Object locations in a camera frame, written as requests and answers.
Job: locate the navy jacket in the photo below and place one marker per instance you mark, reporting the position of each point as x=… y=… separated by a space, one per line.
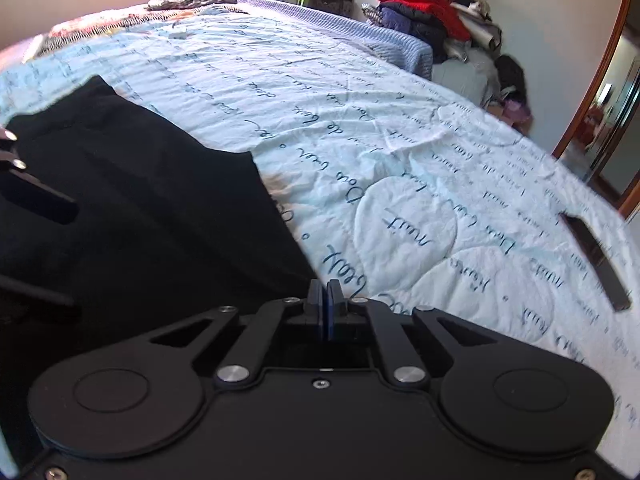
x=405 y=22

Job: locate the wooden door frame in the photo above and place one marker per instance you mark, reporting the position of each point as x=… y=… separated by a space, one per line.
x=562 y=147

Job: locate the purple bag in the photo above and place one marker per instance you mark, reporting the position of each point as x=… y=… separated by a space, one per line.
x=515 y=110

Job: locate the black smartphone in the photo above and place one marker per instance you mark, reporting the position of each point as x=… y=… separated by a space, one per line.
x=597 y=260

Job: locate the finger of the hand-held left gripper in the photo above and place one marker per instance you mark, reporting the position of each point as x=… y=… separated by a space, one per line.
x=40 y=292
x=45 y=195

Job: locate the black bag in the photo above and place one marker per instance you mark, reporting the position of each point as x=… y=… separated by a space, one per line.
x=330 y=2

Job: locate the blue knit blanket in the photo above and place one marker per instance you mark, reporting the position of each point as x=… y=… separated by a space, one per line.
x=390 y=45

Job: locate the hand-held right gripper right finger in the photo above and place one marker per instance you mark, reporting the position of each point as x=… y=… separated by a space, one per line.
x=333 y=310

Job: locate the light blue printed quilt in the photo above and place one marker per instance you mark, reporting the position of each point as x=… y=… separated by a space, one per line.
x=400 y=160

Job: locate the checked cloth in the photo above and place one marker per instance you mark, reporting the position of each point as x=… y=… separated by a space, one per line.
x=371 y=14

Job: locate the black pants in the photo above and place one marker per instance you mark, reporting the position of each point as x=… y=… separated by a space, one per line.
x=150 y=210

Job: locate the floral bedspread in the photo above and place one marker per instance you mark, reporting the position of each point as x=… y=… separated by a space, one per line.
x=100 y=21

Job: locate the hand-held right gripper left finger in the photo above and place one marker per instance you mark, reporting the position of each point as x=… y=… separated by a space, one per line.
x=316 y=310

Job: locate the pile of pale clothes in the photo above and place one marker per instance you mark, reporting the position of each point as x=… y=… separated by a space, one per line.
x=475 y=20

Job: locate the grey cloth cover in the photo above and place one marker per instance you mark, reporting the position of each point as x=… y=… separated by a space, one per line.
x=460 y=77

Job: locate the black backpack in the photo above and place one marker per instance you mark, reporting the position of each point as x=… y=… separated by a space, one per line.
x=510 y=77

